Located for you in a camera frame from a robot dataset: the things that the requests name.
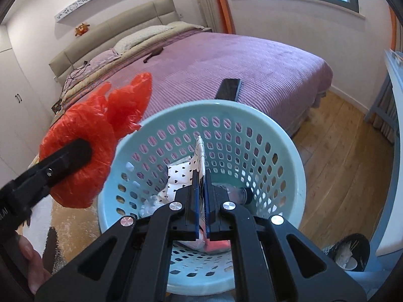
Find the dotted paper wrapper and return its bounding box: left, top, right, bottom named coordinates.
left=159, top=136, right=206, bottom=203

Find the red plastic bag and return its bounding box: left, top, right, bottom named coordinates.
left=39, top=72, right=152, bottom=209

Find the pink packet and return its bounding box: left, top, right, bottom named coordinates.
left=180, top=240, right=231, bottom=254

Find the clear plastic bottle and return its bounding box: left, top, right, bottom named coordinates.
left=139, top=183, right=253, bottom=218

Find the black trash bin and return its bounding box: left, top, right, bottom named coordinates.
left=322, top=233, right=370, bottom=272

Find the person's left hand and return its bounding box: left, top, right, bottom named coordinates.
left=18, top=236, right=51, bottom=294

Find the panda pattern round rug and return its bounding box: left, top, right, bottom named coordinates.
left=18, top=196, right=100, bottom=274

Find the white built-in wardrobe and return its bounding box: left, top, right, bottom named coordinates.
left=0, top=25, right=51, bottom=185

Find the light green laundry basket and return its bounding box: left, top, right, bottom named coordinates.
left=98, top=100, right=306, bottom=301

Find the pink pillow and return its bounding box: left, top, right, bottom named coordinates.
left=61, top=48, right=122, bottom=94

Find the black remote on bed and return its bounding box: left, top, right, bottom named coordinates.
left=215, top=79, right=242, bottom=102

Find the orange plush toy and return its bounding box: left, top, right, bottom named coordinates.
left=75, top=23, right=90, bottom=37

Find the light blue desk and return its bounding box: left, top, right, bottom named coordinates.
left=346, top=49, right=403, bottom=296

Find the white patterned pillow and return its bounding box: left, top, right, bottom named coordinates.
left=113, top=25, right=174, bottom=54

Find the dark object on bed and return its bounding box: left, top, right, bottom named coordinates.
left=143, top=47, right=164, bottom=63

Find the bed with purple cover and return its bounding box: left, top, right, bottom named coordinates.
left=50, top=21, right=334, bottom=139

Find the beige padded headboard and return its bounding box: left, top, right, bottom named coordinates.
left=49, top=0, right=180, bottom=85

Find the beige orange right curtain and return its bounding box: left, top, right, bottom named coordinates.
left=389, top=8, right=403, bottom=52

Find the beige orange curtain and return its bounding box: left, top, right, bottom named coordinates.
left=197, top=0, right=236, bottom=34
left=389, top=8, right=403, bottom=52

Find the beige orange left curtain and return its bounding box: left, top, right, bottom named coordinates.
left=197, top=0, right=236, bottom=34

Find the picture frame on nightstand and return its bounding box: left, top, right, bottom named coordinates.
left=51, top=99, right=62, bottom=114

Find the black cable on pillow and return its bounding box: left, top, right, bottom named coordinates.
left=62, top=60, right=92, bottom=92

